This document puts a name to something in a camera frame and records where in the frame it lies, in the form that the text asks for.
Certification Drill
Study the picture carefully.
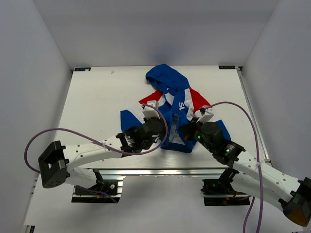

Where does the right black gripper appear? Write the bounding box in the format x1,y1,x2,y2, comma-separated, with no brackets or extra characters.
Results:
179,117,215,153

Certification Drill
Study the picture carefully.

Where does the blue white red jacket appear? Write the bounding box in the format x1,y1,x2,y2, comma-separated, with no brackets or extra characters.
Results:
120,64,231,155

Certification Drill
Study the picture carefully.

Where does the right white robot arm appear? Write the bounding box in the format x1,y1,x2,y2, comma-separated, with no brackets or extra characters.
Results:
180,122,311,227

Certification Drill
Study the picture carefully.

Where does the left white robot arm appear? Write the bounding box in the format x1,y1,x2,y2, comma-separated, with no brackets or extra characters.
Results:
38,118,166,194

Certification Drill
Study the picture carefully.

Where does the right blue corner label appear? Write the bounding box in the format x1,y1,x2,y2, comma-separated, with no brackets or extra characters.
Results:
218,65,236,69

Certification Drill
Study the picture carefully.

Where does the blue corner label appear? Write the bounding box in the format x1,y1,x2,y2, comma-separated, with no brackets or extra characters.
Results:
74,67,91,72
218,65,236,69

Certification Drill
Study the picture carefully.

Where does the left blue corner label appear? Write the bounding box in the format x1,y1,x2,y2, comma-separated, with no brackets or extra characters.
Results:
74,67,91,72

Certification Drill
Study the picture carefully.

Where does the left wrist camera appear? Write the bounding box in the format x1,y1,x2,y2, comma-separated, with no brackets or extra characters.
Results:
142,100,160,119

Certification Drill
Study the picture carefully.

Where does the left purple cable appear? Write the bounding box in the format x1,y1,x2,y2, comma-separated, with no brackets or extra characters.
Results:
24,103,169,173

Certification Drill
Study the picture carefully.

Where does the purple cable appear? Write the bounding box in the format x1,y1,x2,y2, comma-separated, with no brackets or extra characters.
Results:
24,103,169,173
200,101,264,233

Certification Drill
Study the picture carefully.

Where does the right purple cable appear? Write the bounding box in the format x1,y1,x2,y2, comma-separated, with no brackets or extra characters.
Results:
200,101,264,233

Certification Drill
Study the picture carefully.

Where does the aluminium table front rail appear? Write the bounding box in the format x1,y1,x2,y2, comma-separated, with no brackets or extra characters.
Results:
89,168,225,176

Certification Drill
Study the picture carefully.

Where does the aluminium table rail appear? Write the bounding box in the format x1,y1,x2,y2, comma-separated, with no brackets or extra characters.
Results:
89,168,225,176
236,67,271,163

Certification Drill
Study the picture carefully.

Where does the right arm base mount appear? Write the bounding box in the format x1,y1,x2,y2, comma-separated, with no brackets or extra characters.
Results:
201,179,250,206

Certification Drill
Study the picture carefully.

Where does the aluminium table right rail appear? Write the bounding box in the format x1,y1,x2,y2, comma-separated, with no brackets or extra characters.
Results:
236,67,271,163

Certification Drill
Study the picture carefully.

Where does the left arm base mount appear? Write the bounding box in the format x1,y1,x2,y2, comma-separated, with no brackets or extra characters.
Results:
71,176,125,204

